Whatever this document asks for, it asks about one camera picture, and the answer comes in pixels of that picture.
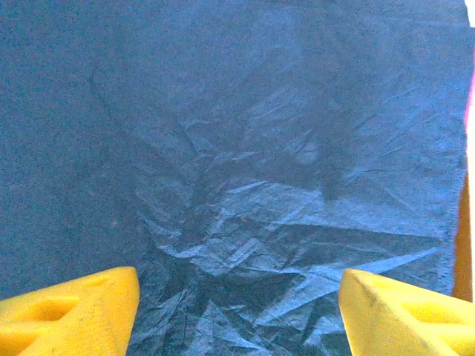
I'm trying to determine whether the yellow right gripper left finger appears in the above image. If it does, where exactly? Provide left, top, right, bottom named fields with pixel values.
left=0, top=266, right=141, bottom=356

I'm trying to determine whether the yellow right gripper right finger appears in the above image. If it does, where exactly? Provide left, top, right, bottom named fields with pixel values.
left=339, top=268, right=475, bottom=356

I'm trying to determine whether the blue paper napkin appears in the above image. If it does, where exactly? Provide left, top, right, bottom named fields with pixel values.
left=0, top=0, right=475, bottom=356

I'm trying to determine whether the orange paper napkin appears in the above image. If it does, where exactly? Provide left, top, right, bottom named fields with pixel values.
left=452, top=174, right=475, bottom=302

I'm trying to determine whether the pink paper napkin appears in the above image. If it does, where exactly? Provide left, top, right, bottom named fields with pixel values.
left=463, top=70, right=475, bottom=149

